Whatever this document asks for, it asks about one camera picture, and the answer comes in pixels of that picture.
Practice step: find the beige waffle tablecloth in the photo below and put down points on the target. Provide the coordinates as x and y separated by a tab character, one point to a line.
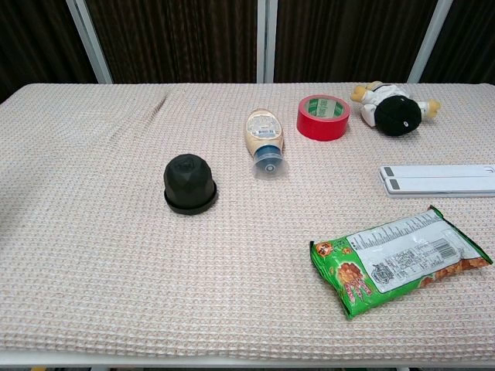
116	270

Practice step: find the green snack bag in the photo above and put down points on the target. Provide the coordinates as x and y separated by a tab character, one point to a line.
390	266

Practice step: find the beige sauce squeeze bottle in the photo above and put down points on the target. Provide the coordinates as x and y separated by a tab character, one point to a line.
263	135

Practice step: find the white table frame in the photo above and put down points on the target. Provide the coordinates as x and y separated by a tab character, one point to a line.
247	362

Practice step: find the white flat rectangular device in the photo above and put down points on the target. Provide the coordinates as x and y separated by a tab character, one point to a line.
437	184

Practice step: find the red tape roll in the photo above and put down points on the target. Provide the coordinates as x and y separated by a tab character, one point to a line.
321	129

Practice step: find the black round dice tray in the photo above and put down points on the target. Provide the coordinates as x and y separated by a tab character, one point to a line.
190	210

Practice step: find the black-haired plush doll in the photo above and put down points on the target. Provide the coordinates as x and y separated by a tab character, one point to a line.
396	112

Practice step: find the black dice cup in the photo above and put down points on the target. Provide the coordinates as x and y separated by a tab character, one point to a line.
187	174

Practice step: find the dark brown curtain panel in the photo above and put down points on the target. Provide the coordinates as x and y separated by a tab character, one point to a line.
468	38
35	42
174	38
348	38

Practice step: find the white aluminium frame post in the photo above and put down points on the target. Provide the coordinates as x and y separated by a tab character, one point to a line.
91	42
267	38
429	42

